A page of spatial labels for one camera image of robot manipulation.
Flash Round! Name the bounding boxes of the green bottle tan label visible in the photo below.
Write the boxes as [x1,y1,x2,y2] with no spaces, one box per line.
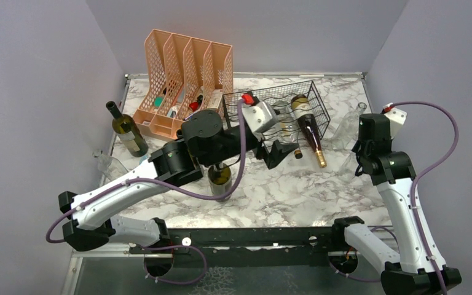
[207,162,232,196]

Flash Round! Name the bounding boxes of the green bottle cream label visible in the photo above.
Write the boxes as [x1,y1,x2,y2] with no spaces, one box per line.
[106,101,149,157]

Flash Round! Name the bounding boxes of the clear glass bottle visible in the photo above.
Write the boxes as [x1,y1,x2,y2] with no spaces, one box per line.
[92,149,128,182]
[331,102,367,150]

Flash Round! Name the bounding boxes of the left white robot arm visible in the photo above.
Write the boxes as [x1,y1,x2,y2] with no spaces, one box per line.
[58,110,299,253]

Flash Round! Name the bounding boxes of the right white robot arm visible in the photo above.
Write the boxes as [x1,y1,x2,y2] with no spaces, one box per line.
[330,114,462,294]

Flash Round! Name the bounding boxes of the clear bottle black cap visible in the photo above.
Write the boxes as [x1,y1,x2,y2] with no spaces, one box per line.
[272,101,299,144]

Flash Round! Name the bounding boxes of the red wine gold cap bottle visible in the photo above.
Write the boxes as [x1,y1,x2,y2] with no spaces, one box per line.
[291,95,327,168]

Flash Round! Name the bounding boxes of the small white box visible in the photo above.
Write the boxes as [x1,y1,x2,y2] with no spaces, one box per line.
[206,89,223,112]

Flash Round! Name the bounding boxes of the red small item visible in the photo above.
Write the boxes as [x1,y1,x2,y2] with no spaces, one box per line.
[189,95,203,112]

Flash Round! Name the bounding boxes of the peach plastic file organizer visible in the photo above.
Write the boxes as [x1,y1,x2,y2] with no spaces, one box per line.
[134,29,234,141]

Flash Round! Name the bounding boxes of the teal small item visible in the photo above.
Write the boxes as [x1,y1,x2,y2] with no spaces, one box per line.
[153,96,164,108]

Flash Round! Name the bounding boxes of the black wire wine rack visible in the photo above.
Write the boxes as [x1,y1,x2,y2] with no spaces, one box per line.
[222,81,330,148]

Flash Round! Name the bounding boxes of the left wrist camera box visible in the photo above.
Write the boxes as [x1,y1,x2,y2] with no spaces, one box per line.
[241,93,279,133]

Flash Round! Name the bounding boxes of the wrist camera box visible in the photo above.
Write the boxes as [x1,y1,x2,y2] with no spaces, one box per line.
[382,103,407,139]
[241,93,279,133]

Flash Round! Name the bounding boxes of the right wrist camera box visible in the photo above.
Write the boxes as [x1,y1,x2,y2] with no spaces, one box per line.
[382,103,407,139]

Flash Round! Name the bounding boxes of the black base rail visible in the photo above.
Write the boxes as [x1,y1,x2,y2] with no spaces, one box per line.
[128,227,349,268]

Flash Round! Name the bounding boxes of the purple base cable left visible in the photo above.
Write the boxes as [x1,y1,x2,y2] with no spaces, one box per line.
[143,244,208,286]

